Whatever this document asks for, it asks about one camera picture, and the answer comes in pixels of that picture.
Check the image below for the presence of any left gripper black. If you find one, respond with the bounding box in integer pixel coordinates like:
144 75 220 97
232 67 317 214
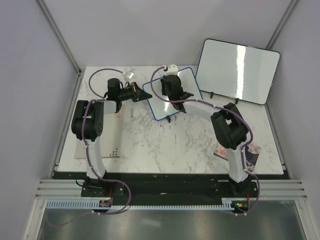
119 83 153 104

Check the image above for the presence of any small blue-framed whiteboard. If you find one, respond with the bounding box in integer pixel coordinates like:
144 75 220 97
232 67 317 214
142 67 203 121

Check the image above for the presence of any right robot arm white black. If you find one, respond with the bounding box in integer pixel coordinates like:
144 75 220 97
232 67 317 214
160 74 249 197

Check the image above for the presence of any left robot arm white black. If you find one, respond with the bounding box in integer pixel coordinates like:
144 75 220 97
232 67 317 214
71 78 153 197

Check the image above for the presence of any small whiteboard left black foot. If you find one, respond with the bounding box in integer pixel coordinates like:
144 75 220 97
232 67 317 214
166 115 172 123

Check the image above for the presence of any large black-framed whiteboard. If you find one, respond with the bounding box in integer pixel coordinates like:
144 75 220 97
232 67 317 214
196 38 281 105

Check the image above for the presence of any white paper sheet with dots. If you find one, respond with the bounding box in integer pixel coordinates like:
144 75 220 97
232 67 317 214
74 109 126 159

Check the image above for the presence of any colourful Little Women book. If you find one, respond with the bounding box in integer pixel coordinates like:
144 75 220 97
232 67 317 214
213 142 262 173

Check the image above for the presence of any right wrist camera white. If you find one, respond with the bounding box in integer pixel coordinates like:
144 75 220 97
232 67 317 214
163 64 179 76

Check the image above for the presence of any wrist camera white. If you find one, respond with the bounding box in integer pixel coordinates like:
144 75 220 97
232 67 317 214
163 64 179 76
122 70 135 83

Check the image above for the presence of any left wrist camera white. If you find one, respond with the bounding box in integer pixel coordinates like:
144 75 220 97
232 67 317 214
122 70 135 83

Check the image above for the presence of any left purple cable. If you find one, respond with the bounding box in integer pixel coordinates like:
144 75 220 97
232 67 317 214
46 67 133 227

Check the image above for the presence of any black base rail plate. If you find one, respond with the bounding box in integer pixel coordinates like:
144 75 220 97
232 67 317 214
81 173 258 207

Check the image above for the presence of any aluminium frame rail front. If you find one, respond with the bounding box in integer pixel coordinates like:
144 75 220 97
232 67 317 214
35 179 307 200

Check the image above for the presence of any white slotted cable duct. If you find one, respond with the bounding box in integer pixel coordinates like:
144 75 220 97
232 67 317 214
45 199 243 211

